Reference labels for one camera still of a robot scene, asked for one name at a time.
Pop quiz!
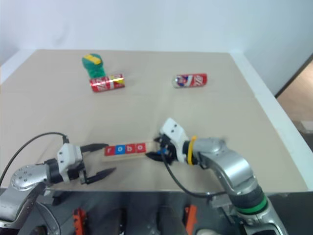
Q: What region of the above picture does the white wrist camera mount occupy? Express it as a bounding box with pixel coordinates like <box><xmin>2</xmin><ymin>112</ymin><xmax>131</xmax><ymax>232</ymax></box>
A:
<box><xmin>159</xmin><ymin>117</ymin><xmax>190</xmax><ymax>164</ymax></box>
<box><xmin>56</xmin><ymin>143</ymin><xmax>84</xmax><ymax>183</ymax></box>

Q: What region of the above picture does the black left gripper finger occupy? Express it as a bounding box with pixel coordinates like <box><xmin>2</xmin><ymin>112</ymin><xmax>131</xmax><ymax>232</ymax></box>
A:
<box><xmin>81</xmin><ymin>167</ymin><xmax>117</xmax><ymax>185</ymax></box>
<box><xmin>80</xmin><ymin>143</ymin><xmax>109</xmax><ymax>153</ymax></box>

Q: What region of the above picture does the white crumpled cloth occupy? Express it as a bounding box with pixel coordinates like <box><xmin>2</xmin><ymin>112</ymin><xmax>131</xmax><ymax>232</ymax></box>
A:
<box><xmin>196</xmin><ymin>228</ymin><xmax>219</xmax><ymax>235</ymax></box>

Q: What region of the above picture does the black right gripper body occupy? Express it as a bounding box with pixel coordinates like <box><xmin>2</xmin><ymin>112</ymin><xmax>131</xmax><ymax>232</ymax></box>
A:
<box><xmin>158</xmin><ymin>133</ymin><xmax>183</xmax><ymax>165</ymax></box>

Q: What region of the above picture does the pale wooden letter tray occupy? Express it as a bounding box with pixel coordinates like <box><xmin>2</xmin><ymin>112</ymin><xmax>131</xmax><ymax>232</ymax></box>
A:
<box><xmin>101</xmin><ymin>139</ymin><xmax>162</xmax><ymax>164</ymax></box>

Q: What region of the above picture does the grey metal table bracket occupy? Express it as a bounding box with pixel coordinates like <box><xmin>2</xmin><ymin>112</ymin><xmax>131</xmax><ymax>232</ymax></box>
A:
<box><xmin>211</xmin><ymin>193</ymin><xmax>236</xmax><ymax>209</ymax></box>

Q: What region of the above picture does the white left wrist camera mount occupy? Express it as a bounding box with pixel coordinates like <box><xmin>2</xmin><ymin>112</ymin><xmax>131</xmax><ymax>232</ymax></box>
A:
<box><xmin>56</xmin><ymin>143</ymin><xmax>84</xmax><ymax>183</ymax></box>

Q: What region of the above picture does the orange and black tool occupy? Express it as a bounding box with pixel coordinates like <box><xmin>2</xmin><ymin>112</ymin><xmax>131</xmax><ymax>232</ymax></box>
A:
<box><xmin>184</xmin><ymin>205</ymin><xmax>198</xmax><ymax>230</ymax></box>
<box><xmin>72</xmin><ymin>207</ymin><xmax>87</xmax><ymax>235</ymax></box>

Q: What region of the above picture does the red can with yellow stripe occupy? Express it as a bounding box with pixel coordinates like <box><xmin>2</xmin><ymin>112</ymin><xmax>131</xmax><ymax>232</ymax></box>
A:
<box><xmin>89</xmin><ymin>72</ymin><xmax>127</xmax><ymax>93</ymax></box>

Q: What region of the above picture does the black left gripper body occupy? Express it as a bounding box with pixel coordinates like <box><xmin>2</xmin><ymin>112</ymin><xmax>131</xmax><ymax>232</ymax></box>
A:
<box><xmin>69</xmin><ymin>161</ymin><xmax>87</xmax><ymax>183</ymax></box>

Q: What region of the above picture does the yellow right wrist band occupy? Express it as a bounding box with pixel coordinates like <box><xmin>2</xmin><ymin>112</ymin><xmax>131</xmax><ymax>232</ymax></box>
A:
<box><xmin>186</xmin><ymin>135</ymin><xmax>197</xmax><ymax>165</ymax></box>

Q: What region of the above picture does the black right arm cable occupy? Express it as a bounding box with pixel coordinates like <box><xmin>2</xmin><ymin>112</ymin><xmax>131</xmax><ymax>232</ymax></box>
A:
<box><xmin>161</xmin><ymin>156</ymin><xmax>227</xmax><ymax>198</ymax></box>

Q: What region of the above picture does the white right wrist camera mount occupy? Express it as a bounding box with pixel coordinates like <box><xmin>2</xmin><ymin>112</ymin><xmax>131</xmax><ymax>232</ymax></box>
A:
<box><xmin>159</xmin><ymin>117</ymin><xmax>190</xmax><ymax>164</ymax></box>

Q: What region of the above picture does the red can with blue emblem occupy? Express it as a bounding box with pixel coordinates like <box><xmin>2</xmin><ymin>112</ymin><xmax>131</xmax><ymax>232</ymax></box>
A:
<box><xmin>171</xmin><ymin>72</ymin><xmax>208</xmax><ymax>89</ymax></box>

